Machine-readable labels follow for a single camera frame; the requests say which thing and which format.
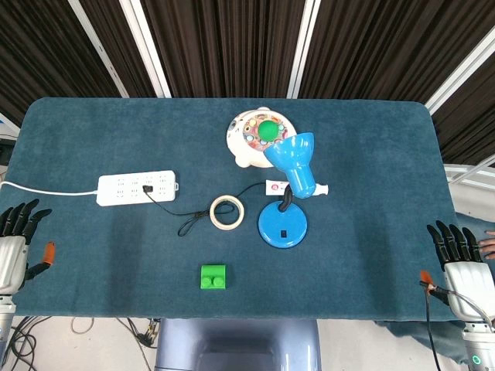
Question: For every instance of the green toy building block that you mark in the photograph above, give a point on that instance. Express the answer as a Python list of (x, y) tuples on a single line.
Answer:
[(214, 276)]

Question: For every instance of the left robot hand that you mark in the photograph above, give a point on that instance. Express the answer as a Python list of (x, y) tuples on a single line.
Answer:
[(11, 247)]

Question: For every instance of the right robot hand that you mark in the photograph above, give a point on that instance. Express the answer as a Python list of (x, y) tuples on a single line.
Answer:
[(466, 272)]

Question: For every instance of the beige masking tape roll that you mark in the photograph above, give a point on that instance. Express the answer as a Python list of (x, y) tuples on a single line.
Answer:
[(227, 212)]

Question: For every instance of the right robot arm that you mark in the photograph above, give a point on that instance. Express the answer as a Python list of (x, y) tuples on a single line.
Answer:
[(479, 344)]

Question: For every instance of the white tube with red label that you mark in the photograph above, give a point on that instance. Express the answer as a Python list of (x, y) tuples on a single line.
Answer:
[(309, 189)]

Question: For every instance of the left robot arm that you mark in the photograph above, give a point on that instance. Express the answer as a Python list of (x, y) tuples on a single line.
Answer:
[(4, 315)]

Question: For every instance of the white round musical toy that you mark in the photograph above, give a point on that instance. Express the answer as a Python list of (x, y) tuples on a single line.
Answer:
[(251, 139)]

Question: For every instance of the white power strip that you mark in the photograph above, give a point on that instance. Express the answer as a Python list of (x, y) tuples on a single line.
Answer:
[(137, 188)]

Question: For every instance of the blue desk lamp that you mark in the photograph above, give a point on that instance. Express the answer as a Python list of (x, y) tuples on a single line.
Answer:
[(288, 193)]

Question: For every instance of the teal table mat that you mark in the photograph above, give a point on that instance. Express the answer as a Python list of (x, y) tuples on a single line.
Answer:
[(154, 147)]

